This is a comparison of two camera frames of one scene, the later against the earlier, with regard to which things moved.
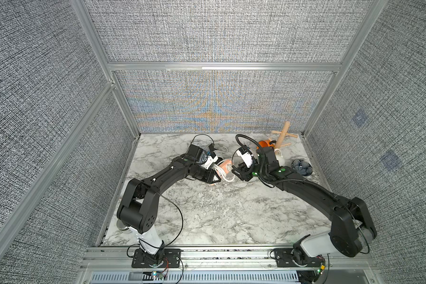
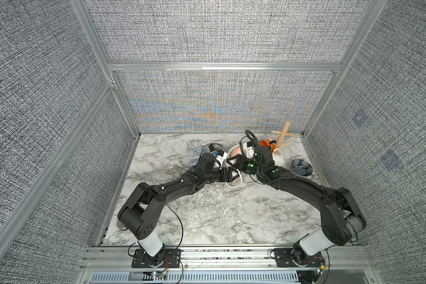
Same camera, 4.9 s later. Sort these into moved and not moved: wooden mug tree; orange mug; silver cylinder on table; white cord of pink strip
Moved: white cord of pink strip
Not moved: orange mug; wooden mug tree; silver cylinder on table
